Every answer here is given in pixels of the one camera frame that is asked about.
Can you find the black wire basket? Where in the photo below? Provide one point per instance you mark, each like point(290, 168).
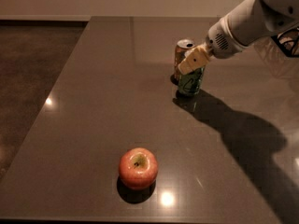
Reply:
point(288, 42)

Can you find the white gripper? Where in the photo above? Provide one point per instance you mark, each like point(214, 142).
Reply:
point(221, 40)

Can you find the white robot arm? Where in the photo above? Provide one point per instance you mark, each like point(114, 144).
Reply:
point(246, 23)

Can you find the green soda can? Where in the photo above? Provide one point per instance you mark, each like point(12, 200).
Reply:
point(190, 84)

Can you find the red apple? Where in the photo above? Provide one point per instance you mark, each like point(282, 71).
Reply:
point(138, 168)

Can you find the orange soda can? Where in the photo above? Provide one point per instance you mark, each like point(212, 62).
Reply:
point(181, 55)

